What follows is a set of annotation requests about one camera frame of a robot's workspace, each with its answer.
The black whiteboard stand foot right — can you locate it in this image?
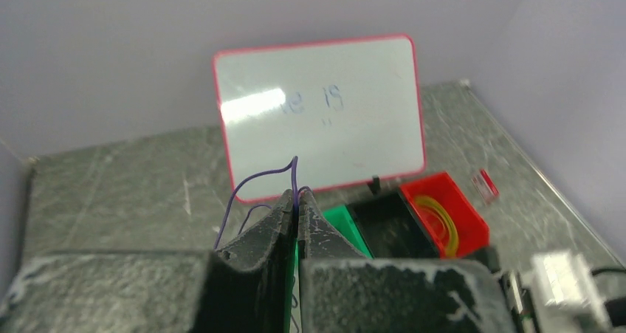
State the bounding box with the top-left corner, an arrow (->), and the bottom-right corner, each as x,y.
367,176 -> 382,196

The yellow cable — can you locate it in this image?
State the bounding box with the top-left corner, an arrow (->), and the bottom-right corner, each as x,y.
413,195 -> 461,258

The black plastic bin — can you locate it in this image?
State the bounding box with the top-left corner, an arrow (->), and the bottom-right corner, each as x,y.
347,188 -> 440,258

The green plastic bin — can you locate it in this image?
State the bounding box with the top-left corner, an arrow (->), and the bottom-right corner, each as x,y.
286,205 -> 372,333

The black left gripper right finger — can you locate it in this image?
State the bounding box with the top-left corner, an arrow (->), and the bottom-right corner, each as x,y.
298,191 -> 516,332

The pink framed whiteboard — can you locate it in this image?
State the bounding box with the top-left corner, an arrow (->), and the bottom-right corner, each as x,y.
213,34 -> 427,203

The purple cable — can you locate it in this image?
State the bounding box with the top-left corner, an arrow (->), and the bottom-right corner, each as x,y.
213,155 -> 314,333

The red plastic bin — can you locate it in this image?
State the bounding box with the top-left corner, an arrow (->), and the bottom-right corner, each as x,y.
399,172 -> 490,258

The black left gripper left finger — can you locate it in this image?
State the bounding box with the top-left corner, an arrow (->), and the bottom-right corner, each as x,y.
1,190 -> 294,332

